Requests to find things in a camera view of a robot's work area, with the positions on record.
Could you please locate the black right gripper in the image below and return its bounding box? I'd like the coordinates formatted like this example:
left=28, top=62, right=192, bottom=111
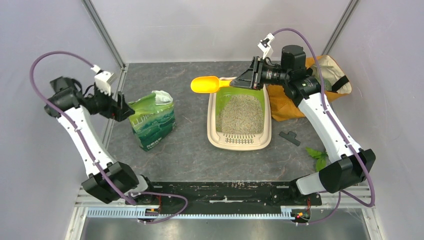
left=230, top=56, right=291, bottom=91

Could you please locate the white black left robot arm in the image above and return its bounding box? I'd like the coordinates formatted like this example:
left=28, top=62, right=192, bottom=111
left=44, top=77, right=157, bottom=206

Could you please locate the white radish with leaves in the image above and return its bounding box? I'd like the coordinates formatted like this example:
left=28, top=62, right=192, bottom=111
left=305, top=147, right=328, bottom=172

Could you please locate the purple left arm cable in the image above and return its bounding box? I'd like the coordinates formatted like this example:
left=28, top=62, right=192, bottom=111
left=29, top=50, right=189, bottom=225

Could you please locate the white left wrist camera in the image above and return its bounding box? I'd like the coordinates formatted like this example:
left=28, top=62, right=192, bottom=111
left=90, top=64, right=117, bottom=96

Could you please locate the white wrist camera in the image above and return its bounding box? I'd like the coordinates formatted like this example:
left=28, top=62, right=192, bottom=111
left=90, top=64, right=117, bottom=96
left=257, top=33, right=275, bottom=60

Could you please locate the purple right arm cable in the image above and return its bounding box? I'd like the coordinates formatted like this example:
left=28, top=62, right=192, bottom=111
left=272, top=27, right=376, bottom=226

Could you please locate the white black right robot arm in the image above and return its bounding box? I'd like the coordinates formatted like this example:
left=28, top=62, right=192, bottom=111
left=230, top=45, right=376, bottom=205

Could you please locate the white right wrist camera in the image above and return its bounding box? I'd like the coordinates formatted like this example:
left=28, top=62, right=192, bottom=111
left=257, top=33, right=275, bottom=60

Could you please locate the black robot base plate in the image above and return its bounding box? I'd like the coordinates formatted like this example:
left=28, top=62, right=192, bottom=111
left=132, top=181, right=322, bottom=215

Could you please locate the orange tote bag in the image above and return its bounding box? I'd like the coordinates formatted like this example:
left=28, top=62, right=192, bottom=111
left=267, top=55, right=353, bottom=122

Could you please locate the yellow plastic scoop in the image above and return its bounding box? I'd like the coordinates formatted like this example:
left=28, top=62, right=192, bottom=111
left=190, top=76, right=234, bottom=94

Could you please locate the green melon in bag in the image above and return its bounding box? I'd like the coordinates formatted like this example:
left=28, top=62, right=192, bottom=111
left=323, top=78, right=333, bottom=92

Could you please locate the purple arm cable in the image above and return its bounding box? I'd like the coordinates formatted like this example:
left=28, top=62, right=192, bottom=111
left=272, top=27, right=376, bottom=226
left=29, top=50, right=189, bottom=225

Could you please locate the black clip on table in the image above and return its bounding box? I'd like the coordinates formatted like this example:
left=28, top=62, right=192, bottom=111
left=279, top=131, right=301, bottom=147

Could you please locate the green cat litter bag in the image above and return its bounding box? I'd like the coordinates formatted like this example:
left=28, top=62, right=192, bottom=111
left=128, top=90, right=176, bottom=152

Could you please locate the beige green litter box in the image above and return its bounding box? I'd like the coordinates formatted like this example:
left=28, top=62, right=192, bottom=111
left=207, top=87, right=272, bottom=151

